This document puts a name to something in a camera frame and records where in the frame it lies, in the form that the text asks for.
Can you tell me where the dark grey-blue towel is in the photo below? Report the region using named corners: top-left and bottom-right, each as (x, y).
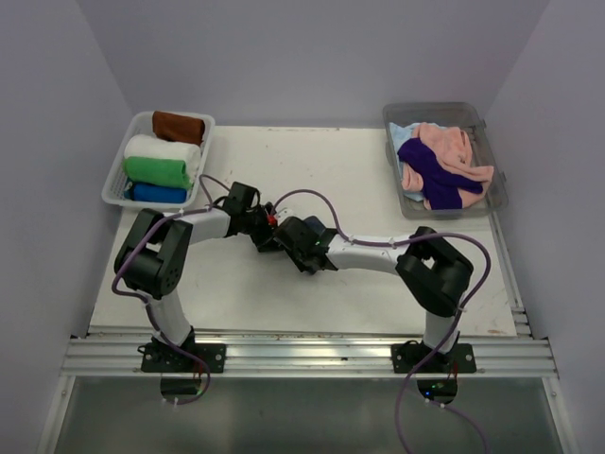
top-left (303, 216), bottom-right (337, 247)

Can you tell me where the brown towel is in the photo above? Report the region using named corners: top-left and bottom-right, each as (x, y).
top-left (152, 111), bottom-right (205, 146)

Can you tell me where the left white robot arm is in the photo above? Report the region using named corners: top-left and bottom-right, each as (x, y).
top-left (112, 183), bottom-right (279, 372)

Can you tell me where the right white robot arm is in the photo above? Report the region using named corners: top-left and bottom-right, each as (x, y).
top-left (273, 217), bottom-right (474, 372)

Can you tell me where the green rolled towel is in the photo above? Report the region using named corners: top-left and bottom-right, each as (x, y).
top-left (123, 156), bottom-right (193, 189)

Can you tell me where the blue rolled towel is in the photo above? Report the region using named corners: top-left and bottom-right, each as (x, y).
top-left (124, 181), bottom-right (188, 203)

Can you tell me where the white rolled towel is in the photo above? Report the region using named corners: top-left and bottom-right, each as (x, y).
top-left (124, 134), bottom-right (201, 183)

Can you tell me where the white plastic basket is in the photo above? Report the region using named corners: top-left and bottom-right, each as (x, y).
top-left (101, 111), bottom-right (216, 210)

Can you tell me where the light blue towel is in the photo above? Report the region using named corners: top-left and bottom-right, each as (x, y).
top-left (389, 122), bottom-right (422, 163)

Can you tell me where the purple towel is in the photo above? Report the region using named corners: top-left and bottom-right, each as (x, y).
top-left (397, 138), bottom-right (484, 210)

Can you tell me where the clear grey plastic bin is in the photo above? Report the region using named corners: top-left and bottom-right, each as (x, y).
top-left (382, 101), bottom-right (509, 219)

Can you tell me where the pink towel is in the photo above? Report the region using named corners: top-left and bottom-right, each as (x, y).
top-left (414, 123), bottom-right (494, 198)

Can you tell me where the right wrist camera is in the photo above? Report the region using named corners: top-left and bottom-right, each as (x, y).
top-left (268, 208), bottom-right (294, 229)

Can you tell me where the aluminium front rail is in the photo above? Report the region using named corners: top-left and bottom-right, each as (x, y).
top-left (60, 331), bottom-right (559, 378)

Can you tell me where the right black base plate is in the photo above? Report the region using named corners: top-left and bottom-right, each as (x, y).
top-left (390, 340), bottom-right (477, 374)

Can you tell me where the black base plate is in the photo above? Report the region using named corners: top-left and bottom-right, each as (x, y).
top-left (390, 340), bottom-right (477, 374)
top-left (137, 342), bottom-right (227, 374)

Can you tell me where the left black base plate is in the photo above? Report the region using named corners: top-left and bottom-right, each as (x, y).
top-left (137, 342), bottom-right (227, 374)

